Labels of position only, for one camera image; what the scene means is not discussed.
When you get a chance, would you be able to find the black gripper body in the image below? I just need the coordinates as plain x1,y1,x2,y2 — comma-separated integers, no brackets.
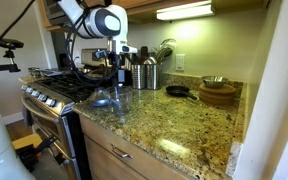
108,52,125,69

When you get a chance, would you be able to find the small glass jar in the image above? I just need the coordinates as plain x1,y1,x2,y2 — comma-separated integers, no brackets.
28,67,42,78

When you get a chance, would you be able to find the yellow block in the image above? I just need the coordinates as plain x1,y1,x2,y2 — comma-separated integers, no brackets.
11,133,43,151

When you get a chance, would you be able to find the under-cabinet light strip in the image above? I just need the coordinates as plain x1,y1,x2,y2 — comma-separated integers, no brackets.
156,0,215,22

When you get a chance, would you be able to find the perforated steel utensil holder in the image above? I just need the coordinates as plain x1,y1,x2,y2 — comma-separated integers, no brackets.
146,63,163,91
130,63,147,90

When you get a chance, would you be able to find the black clamp tool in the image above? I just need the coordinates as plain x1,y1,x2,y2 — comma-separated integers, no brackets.
15,134,58,173

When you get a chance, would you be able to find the metal drawer handle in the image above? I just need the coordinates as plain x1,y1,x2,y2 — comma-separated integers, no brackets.
110,144,134,160

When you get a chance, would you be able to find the small steel bowl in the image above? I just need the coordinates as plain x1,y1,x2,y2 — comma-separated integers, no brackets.
201,75,229,89

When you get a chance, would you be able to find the steel ladle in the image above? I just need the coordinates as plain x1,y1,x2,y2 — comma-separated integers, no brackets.
143,56,158,66

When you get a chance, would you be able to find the wooden cabinet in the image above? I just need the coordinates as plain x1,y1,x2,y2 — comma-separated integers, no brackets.
37,0,272,33
78,113,192,180

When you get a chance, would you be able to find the small black cast-iron skillet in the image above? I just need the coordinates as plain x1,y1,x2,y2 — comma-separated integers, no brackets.
165,85,198,101

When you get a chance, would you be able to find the wooden upper cabinet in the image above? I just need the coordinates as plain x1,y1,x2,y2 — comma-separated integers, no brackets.
37,0,272,33

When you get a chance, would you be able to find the wooden lower cabinet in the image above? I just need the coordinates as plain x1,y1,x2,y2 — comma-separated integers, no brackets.
78,113,192,180

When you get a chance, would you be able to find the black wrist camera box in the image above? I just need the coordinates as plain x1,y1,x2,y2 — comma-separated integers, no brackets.
95,49,109,60

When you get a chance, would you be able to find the dark wooden spatula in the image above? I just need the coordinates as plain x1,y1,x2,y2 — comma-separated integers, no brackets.
138,45,149,65

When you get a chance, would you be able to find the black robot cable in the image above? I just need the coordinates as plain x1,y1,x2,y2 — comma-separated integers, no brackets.
0,0,119,88

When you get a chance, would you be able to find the black external camera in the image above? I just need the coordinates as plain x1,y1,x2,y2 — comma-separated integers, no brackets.
0,37,25,51

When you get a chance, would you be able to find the clear glass cup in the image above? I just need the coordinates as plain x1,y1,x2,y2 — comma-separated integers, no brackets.
105,85,134,116

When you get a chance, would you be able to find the steel range hood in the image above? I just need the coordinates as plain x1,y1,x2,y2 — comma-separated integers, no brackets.
43,0,70,27

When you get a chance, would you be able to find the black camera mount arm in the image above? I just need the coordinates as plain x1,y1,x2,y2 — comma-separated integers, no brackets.
0,49,22,74

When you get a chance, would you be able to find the white wall outlet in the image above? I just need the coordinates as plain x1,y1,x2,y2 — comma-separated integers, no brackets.
175,53,186,72

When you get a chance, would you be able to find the stainless steel gas stove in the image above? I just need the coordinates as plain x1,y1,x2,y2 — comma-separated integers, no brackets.
18,48,133,180

